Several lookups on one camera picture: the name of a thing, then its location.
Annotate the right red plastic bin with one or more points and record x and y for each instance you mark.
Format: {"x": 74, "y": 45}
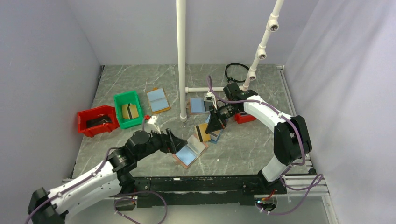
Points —
{"x": 243, "y": 117}

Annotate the gold credit card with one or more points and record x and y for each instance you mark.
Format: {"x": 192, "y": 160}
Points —
{"x": 200, "y": 132}

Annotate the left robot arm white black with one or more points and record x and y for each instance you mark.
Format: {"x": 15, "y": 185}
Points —
{"x": 109, "y": 178}

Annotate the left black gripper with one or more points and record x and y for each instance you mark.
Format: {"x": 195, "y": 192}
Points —
{"x": 176, "y": 143}

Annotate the gold cards in green bin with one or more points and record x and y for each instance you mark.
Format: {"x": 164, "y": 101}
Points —
{"x": 129, "y": 111}

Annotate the red plastic bin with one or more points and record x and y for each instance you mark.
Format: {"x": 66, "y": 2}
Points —
{"x": 85, "y": 115}
{"x": 243, "y": 117}

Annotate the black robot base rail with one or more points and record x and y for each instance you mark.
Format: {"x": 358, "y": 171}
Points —
{"x": 200, "y": 190}

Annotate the black cards in left bin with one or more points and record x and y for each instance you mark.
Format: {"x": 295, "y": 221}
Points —
{"x": 101, "y": 120}

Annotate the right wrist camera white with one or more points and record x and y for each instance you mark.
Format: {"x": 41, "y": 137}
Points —
{"x": 209, "y": 98}

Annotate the white pvc pipe frame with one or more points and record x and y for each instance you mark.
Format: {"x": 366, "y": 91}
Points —
{"x": 260, "y": 54}

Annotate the card holder with black card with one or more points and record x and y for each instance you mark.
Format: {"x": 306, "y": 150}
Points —
{"x": 199, "y": 105}

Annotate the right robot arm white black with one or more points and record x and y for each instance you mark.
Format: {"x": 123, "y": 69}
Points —
{"x": 291, "y": 136}

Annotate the brown blue card holder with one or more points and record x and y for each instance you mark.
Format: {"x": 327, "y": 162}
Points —
{"x": 190, "y": 152}

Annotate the left red plastic bin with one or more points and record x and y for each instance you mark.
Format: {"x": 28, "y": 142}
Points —
{"x": 85, "y": 115}

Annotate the green plastic bin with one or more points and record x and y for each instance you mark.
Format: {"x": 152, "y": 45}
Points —
{"x": 125, "y": 98}

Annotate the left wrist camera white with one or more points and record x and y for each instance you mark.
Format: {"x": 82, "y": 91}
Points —
{"x": 150, "y": 124}

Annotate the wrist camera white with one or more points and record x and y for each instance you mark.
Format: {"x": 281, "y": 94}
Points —
{"x": 209, "y": 98}
{"x": 150, "y": 124}

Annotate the open empty blue card holder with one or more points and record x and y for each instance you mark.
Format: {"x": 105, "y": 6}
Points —
{"x": 158, "y": 101}

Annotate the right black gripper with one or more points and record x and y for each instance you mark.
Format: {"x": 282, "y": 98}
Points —
{"x": 215, "y": 123}

